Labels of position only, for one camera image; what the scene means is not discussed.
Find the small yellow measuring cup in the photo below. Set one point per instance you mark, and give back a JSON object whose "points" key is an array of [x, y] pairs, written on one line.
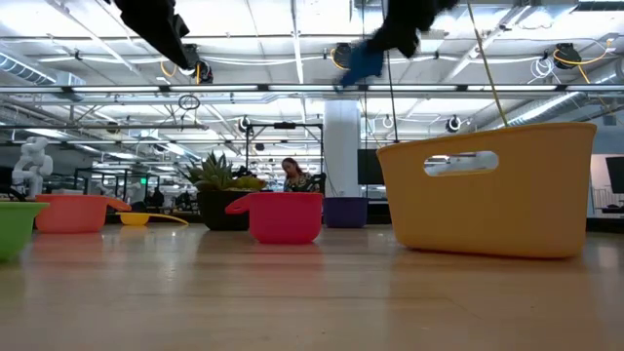
{"points": [[134, 219]]}

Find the white humanoid robot figure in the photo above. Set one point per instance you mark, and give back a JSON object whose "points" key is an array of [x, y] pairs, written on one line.
{"points": [[31, 161]]}

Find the green measuring cup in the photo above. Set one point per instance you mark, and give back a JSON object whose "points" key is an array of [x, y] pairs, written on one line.
{"points": [[14, 229]]}

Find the orange measuring cup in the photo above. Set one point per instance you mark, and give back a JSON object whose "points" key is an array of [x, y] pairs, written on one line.
{"points": [[73, 214]]}

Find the person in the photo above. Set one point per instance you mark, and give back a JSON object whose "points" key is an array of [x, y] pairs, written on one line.
{"points": [[295, 183]]}

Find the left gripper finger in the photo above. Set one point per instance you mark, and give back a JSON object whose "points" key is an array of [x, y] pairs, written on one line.
{"points": [[166, 36]]}

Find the light blue measuring cup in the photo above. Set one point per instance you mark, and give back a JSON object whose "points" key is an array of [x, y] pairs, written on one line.
{"points": [[363, 66]]}

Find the yellow plastic basket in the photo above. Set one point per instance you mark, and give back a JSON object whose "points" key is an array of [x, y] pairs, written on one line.
{"points": [[487, 219]]}

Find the red measuring cup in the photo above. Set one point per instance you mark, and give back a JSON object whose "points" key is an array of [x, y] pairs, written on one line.
{"points": [[285, 219]]}

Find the white square pillar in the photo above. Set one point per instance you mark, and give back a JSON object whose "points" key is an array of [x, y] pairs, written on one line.
{"points": [[342, 146]]}

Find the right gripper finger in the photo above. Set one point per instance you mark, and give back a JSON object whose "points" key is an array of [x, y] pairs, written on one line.
{"points": [[397, 39]]}

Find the silver ventilation duct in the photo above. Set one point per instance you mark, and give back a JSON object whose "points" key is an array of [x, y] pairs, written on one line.
{"points": [[560, 105], [24, 70]]}

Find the large indigo measuring cup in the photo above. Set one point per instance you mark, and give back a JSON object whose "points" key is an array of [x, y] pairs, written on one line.
{"points": [[346, 213]]}

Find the black monitor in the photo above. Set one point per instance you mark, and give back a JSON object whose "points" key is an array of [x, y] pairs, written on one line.
{"points": [[616, 174], [369, 168]]}

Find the succulent plant in black pot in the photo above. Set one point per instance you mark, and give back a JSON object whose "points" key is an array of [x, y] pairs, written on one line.
{"points": [[224, 209]]}

